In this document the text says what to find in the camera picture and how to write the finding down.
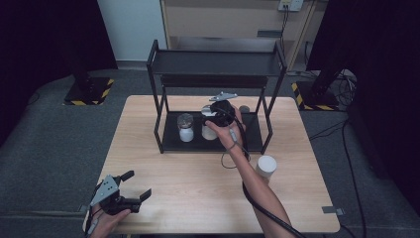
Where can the small grey round object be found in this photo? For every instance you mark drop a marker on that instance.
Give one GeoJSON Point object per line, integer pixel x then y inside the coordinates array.
{"type": "Point", "coordinates": [244, 109]}

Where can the dark curtain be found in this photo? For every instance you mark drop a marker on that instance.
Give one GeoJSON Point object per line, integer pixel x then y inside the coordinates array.
{"type": "Point", "coordinates": [389, 66]}
{"type": "Point", "coordinates": [39, 39]}

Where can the black stand striped base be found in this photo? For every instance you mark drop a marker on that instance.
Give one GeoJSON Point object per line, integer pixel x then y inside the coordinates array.
{"type": "Point", "coordinates": [87, 91]}
{"type": "Point", "coordinates": [313, 99]}

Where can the person's left hand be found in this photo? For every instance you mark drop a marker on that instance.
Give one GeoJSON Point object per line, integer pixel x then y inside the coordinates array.
{"type": "Point", "coordinates": [105, 224]}

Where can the person's right hand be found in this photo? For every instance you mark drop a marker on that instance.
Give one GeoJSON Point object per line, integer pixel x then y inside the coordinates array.
{"type": "Point", "coordinates": [228, 135]}

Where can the white wall power outlet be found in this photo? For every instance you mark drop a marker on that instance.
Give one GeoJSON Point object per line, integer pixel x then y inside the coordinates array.
{"type": "Point", "coordinates": [291, 4]}

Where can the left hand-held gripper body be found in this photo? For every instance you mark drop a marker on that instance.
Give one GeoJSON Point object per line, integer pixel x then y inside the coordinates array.
{"type": "Point", "coordinates": [107, 191]}

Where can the brown spice jar white lid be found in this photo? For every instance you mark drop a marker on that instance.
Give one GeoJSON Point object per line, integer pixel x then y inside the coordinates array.
{"type": "Point", "coordinates": [266, 165]}

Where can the white powder jar silver lid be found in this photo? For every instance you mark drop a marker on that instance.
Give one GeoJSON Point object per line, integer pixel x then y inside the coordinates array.
{"type": "Point", "coordinates": [186, 134]}

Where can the black metal rack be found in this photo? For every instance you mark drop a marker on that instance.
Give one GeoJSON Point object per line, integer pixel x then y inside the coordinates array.
{"type": "Point", "coordinates": [214, 62]}

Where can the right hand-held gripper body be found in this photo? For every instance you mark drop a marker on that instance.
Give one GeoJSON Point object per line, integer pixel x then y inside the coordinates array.
{"type": "Point", "coordinates": [223, 114]}

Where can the grey tape piece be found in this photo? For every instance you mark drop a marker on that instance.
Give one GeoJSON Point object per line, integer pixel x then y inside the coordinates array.
{"type": "Point", "coordinates": [333, 210]}

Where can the beige wooden cabinet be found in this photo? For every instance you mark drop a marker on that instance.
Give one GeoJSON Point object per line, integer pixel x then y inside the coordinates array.
{"type": "Point", "coordinates": [231, 20]}

